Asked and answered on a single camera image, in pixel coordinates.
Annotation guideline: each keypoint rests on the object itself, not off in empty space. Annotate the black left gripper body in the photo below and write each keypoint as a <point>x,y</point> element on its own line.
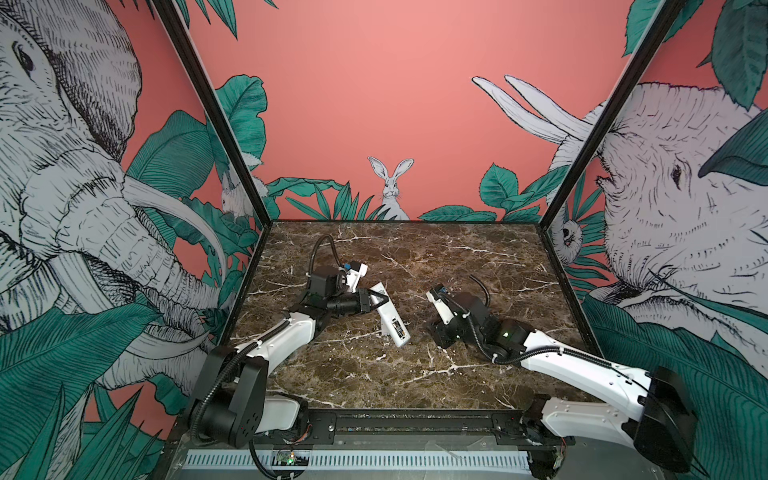
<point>358,303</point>

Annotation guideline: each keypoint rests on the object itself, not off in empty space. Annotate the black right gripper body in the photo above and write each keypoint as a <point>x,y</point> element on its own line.
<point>447,335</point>

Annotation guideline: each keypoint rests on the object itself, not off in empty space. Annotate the white remote control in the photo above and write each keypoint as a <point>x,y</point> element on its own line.
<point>391,322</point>

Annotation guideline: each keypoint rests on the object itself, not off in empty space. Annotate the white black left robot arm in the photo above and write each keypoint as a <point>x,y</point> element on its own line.
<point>230,403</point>

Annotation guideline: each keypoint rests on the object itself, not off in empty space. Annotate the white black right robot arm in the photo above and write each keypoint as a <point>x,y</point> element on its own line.
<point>651,412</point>

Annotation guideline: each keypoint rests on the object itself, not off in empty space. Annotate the white ventilation grille strip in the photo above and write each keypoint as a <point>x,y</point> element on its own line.
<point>335,460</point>

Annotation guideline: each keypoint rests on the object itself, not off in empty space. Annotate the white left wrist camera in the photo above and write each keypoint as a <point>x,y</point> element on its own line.
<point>353,272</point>

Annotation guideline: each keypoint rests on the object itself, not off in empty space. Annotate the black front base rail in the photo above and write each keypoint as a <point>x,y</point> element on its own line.
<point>507,427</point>

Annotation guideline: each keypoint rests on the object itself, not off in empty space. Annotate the black left corner frame post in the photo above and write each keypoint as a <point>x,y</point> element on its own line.
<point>175,28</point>

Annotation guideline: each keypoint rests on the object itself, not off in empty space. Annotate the black corner frame post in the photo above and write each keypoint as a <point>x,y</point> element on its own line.
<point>175,28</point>
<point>652,38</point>

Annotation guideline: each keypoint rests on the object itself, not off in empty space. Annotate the black right corner frame post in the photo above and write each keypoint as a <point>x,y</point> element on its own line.
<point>652,38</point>

